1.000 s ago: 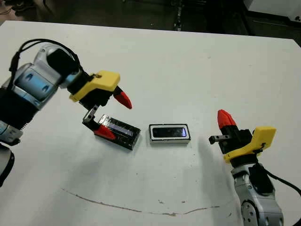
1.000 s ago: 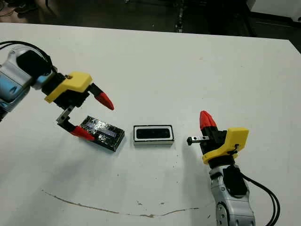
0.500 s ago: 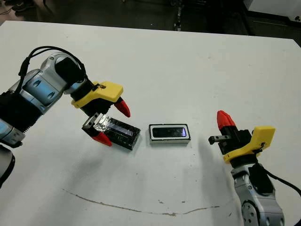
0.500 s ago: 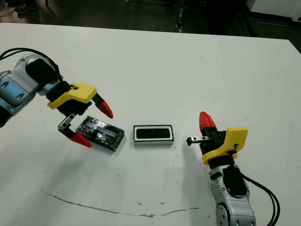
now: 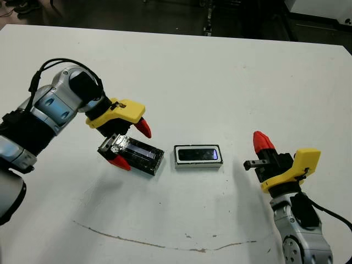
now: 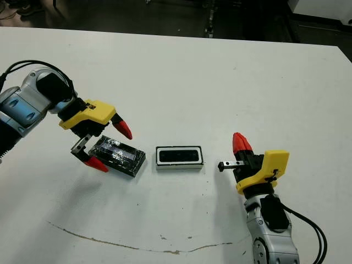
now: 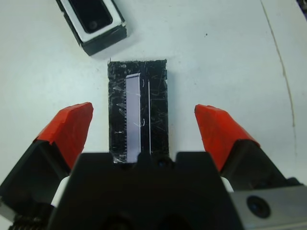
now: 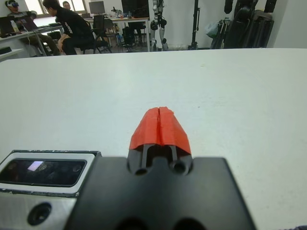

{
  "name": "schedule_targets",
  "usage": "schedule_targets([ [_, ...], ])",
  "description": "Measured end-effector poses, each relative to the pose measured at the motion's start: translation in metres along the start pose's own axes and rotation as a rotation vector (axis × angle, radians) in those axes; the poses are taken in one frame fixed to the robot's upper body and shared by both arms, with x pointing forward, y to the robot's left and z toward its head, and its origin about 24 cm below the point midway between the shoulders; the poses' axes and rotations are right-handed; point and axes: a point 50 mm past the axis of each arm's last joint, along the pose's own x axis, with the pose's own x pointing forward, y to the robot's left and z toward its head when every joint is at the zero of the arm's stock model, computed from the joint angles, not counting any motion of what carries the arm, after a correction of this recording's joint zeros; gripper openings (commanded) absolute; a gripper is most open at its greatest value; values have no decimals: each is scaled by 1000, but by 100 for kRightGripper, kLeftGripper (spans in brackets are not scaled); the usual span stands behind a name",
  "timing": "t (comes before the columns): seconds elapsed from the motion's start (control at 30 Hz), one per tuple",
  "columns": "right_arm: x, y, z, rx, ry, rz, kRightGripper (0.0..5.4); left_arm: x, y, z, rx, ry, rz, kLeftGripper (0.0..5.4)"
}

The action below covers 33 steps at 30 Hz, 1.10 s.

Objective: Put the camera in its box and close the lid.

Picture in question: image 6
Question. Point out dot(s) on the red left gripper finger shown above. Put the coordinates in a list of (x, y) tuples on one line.
[(94, 164), (122, 127)]

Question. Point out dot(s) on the black camera box lid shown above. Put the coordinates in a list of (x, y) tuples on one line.
[(121, 156)]

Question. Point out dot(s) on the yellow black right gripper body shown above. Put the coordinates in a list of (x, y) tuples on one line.
[(275, 165)]

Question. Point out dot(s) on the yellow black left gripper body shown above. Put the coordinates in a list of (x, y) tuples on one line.
[(93, 112)]

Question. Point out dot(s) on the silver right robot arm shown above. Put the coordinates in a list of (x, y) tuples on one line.
[(275, 247)]

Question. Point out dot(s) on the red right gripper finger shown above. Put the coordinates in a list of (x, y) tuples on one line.
[(238, 144), (248, 149)]

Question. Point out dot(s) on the dark shoe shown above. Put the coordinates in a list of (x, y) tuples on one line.
[(31, 9)]

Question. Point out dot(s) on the white cabinet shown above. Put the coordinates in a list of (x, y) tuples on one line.
[(319, 11)]

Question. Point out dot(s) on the black slim camera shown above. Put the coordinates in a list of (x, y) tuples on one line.
[(178, 156)]

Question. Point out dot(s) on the white camera box base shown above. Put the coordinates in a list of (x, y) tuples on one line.
[(178, 167)]

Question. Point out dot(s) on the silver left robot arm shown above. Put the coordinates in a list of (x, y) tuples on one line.
[(16, 110)]

